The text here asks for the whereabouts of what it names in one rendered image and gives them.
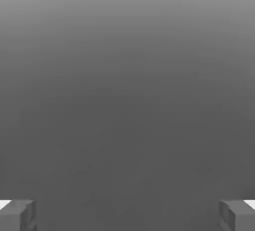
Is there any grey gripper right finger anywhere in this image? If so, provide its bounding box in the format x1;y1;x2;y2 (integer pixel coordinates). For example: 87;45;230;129
218;199;255;231

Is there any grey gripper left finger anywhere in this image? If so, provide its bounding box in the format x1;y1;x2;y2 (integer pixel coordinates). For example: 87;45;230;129
0;199;38;231

